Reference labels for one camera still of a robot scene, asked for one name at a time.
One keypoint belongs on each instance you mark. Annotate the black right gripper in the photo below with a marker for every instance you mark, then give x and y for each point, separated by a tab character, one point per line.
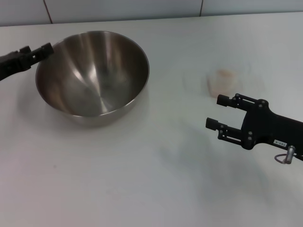
267	127

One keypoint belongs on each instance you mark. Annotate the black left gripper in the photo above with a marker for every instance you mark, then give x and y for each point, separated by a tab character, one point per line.
11	65

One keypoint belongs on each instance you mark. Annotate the clear plastic measuring cup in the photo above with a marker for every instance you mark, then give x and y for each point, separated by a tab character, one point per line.
225	80

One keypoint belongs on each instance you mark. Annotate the white rice grains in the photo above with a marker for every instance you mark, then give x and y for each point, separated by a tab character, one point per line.
223	73

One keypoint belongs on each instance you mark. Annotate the stainless steel mixing bowl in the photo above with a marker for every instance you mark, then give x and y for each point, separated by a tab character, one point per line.
94	78

